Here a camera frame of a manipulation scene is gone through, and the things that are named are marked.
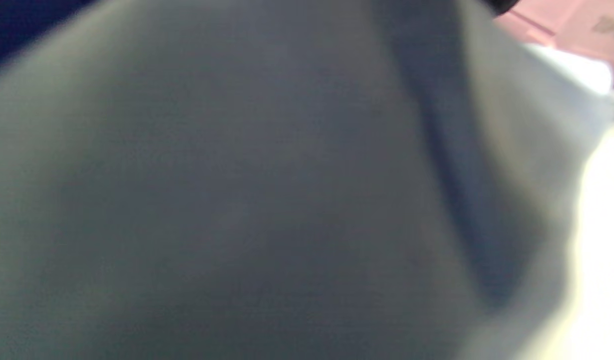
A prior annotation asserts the pink electric iron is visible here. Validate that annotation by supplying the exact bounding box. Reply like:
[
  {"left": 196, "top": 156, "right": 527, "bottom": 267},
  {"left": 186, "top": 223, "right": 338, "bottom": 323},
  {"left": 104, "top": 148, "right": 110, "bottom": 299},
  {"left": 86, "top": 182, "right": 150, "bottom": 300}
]
[{"left": 493, "top": 0, "right": 614, "bottom": 91}]

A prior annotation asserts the light blue long-sleeve shirt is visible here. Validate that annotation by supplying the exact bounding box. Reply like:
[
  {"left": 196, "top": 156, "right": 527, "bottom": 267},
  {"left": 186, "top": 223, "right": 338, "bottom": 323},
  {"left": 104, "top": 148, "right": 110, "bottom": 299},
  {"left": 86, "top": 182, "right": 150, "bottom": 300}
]
[{"left": 0, "top": 0, "right": 614, "bottom": 360}]

